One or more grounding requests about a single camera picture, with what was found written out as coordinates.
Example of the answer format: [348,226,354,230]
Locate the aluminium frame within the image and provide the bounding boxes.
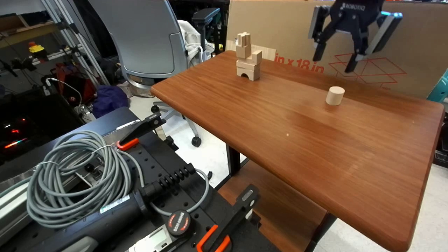
[41,0,111,86]

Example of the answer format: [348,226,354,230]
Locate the red bag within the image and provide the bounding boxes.
[53,62,97,105]

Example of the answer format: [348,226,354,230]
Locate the flat wooden block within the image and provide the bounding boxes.
[236,60,261,71]

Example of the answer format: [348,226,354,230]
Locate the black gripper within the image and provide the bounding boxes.
[308,0,403,74]

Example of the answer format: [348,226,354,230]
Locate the black computer case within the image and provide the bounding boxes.
[0,87,85,166]

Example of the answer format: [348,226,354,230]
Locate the purple bag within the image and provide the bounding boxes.
[92,85,130,119]

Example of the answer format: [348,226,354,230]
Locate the black crate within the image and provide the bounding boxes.
[433,112,448,169]

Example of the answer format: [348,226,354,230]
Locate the round black knob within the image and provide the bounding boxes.
[167,210,193,237]

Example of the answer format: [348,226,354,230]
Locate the light wooden board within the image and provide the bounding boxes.
[226,40,277,61]

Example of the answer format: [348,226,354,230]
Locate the coil of grey cable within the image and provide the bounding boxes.
[26,131,210,229]

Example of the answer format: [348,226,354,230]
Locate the teal chair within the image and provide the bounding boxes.
[427,68,448,103]

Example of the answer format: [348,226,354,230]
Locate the large cardboard box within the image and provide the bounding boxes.
[226,0,448,99]

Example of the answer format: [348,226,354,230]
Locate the wooden arch block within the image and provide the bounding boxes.
[237,66,261,82]

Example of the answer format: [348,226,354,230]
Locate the wooden cylinder block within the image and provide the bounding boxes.
[325,86,345,106]

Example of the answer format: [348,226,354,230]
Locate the grey office chair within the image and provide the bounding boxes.
[87,0,224,148]

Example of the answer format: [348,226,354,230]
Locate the black clamp with orange trigger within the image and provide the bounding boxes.
[115,112,167,152]
[195,184,261,252]

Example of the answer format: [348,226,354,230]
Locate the white cloth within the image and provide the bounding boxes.
[177,20,215,68]

